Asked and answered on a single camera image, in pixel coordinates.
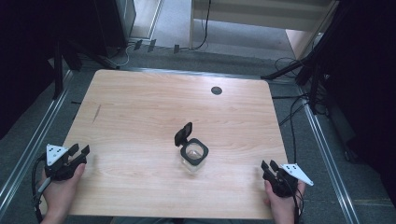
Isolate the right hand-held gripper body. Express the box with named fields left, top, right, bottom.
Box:
left=262, top=162, right=315, bottom=199

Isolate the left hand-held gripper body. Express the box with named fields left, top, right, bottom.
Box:
left=44, top=143, right=88, bottom=182

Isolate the person's left hand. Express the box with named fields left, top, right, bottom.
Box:
left=39, top=162, right=87, bottom=224

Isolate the person's right hand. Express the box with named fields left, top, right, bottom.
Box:
left=263, top=179, right=307, bottom=224

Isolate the clear jar with black lid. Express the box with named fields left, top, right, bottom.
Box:
left=174, top=121, right=210, bottom=174

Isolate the black metal stand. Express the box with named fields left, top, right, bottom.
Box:
left=50, top=34, right=120, bottom=101
left=261, top=0, right=335, bottom=116

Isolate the grey metal cabinet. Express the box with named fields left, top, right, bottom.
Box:
left=114, top=0, right=138, bottom=41

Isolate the white shelf unit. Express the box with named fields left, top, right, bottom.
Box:
left=188, top=0, right=340, bottom=61

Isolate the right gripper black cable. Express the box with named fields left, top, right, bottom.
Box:
left=291, top=186, right=305, bottom=224

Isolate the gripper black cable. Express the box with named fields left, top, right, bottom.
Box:
left=291, top=186, right=305, bottom=224
left=30, top=154, right=52, bottom=224

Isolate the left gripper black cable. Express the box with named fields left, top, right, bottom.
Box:
left=30, top=154, right=52, bottom=224

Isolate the silver floor rail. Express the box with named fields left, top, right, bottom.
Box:
left=118, top=66, right=302, bottom=86
left=297, top=85, right=363, bottom=224
left=0, top=69, right=75, bottom=217

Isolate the black floor cable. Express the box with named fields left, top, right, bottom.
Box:
left=273, top=56, right=314, bottom=166

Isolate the white floor cable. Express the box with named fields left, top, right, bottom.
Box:
left=115, top=43, right=134, bottom=68

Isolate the black hanging cable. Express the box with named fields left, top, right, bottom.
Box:
left=188, top=0, right=213, bottom=51

